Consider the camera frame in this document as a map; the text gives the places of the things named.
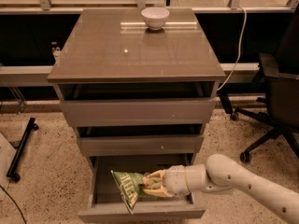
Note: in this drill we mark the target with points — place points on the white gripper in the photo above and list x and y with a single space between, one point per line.
175 181

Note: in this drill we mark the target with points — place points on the green jalapeno chip bag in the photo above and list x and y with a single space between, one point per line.
134 185

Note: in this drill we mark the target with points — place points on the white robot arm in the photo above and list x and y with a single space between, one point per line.
221 174

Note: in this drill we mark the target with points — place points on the middle grey drawer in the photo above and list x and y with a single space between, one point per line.
139 145

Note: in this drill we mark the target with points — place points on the grey drawer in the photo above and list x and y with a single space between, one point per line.
137 112
139 145
106 205

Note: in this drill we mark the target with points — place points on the bottom grey drawer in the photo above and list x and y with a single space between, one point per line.
106 205

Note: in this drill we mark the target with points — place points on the top grey drawer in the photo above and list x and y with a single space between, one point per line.
137 112

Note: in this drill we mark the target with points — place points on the grey drawer cabinet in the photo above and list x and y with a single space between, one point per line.
113 55

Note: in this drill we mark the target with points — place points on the black wheeled stand leg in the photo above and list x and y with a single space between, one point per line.
12 170

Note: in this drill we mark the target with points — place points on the white panel at left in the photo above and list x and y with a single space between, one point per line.
7 153

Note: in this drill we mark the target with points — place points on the white ceramic bowl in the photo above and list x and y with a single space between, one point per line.
155 17

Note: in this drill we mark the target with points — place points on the black office chair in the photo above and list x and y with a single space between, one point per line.
281 87

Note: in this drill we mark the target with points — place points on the metal window railing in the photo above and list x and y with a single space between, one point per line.
93 2

